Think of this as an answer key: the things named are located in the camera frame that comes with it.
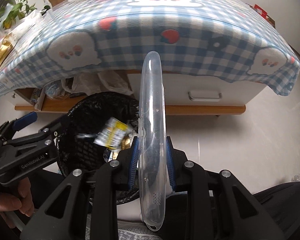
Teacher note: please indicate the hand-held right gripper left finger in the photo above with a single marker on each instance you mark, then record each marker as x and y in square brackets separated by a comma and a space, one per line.
[133, 162]

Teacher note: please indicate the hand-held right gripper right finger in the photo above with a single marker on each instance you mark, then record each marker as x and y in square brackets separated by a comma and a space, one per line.
[170, 165]

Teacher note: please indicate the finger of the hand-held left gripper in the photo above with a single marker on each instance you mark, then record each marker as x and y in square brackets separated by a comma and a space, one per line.
[25, 120]
[35, 141]

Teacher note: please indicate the yellow snack wrapper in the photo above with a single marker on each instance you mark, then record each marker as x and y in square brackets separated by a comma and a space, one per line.
[112, 132]

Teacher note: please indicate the trash bin with black liner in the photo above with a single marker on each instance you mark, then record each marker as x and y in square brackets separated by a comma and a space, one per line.
[85, 120]

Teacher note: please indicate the clear plastic case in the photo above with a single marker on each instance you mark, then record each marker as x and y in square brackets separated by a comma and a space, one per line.
[152, 105]

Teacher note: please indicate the person's left hand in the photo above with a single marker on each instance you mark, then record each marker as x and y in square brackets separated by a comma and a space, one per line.
[12, 200]

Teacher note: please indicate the grey patterned cloth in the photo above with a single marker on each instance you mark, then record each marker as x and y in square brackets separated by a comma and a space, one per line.
[132, 232]

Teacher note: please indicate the plastic bags under table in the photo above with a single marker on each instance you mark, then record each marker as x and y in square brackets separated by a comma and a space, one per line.
[110, 82]

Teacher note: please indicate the white table with drawers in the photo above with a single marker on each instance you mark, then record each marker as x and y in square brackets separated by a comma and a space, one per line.
[205, 85]

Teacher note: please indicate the white plastic bag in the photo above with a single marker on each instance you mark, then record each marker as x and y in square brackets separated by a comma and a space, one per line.
[25, 27]

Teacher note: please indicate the large pothos plant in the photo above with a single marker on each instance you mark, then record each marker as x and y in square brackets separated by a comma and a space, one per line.
[15, 7]

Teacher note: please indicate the person's right leg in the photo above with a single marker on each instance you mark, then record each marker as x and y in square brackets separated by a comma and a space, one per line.
[290, 200]

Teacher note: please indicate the blue checked tablecloth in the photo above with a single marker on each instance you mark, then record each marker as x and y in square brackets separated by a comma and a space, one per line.
[165, 10]

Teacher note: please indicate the red printed box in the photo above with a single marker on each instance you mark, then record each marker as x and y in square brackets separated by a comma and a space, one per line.
[261, 12]

